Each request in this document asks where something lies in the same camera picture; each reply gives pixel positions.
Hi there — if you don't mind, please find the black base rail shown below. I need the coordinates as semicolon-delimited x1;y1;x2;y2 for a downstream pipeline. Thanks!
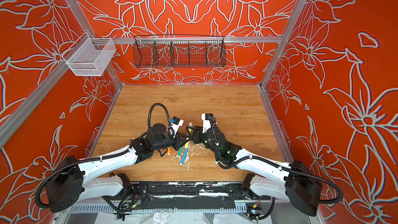
104;181;271;211

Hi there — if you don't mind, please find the blue highlighter pen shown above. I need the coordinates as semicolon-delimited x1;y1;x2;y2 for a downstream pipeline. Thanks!
180;148;189;166

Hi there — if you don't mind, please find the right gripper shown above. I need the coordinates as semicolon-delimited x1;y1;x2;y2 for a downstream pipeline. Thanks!
188;124;223;156

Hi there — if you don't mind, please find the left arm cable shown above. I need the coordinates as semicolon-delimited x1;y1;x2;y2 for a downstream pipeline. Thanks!
148;103;171;131

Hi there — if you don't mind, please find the yellow highlighter pen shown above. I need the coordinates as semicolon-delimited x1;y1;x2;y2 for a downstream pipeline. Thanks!
184;131;191;149

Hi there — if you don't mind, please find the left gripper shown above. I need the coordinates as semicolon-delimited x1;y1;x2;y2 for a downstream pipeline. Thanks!
153;132;192;152

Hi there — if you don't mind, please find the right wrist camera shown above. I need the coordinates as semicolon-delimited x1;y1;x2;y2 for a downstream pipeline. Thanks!
201;114;214;134

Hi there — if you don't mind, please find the black wire basket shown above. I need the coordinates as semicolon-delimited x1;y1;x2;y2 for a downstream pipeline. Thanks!
133;35;227;68

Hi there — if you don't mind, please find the white mesh basket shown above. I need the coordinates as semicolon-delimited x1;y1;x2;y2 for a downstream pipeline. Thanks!
61;33;116;77

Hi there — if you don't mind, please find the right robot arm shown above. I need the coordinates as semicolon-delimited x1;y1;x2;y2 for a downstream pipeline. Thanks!
190;125;344;216

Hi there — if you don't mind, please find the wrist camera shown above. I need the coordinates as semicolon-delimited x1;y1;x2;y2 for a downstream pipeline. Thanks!
201;114;214;134
170;116;184;138

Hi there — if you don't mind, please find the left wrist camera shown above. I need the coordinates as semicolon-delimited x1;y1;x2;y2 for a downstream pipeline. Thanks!
170;116;184;138

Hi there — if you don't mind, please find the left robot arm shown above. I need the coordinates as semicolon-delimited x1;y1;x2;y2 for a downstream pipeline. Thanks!
34;123;191;213

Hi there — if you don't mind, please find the green highlighter pen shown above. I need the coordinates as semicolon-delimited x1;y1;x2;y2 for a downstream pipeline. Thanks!
176;147;184;157

